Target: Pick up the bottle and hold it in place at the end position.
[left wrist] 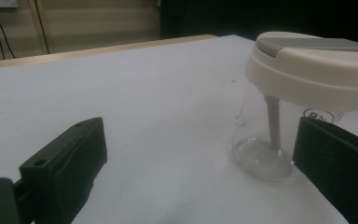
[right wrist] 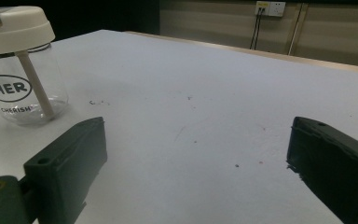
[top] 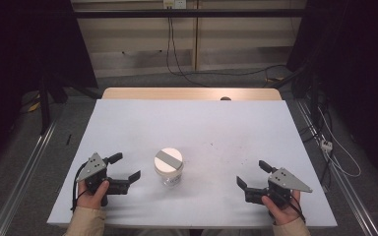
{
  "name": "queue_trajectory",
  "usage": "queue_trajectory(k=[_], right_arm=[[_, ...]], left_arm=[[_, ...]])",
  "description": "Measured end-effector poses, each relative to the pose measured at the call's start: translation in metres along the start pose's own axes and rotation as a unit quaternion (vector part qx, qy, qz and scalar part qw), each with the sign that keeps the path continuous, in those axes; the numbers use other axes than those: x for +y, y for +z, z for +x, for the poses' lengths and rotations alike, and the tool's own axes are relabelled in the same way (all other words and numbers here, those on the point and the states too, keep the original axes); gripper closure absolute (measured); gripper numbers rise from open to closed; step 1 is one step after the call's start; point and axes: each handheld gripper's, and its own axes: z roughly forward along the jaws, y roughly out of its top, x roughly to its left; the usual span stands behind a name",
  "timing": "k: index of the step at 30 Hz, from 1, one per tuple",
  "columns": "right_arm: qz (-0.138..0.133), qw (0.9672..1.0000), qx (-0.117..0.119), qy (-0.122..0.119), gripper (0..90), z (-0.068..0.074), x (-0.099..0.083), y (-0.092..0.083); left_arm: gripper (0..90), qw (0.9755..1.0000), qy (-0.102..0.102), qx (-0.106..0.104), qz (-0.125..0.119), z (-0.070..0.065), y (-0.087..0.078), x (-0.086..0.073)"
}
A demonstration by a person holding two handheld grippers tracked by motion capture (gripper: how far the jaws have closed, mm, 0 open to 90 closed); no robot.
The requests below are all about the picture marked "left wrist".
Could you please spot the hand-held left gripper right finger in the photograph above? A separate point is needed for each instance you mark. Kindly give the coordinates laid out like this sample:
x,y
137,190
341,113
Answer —
x,y
338,165

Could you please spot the glass jar with cream lid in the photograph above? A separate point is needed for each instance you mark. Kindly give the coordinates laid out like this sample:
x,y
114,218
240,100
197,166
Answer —
x,y
310,71

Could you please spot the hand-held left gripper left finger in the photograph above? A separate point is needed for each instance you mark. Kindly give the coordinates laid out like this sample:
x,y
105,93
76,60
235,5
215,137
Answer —
x,y
62,168

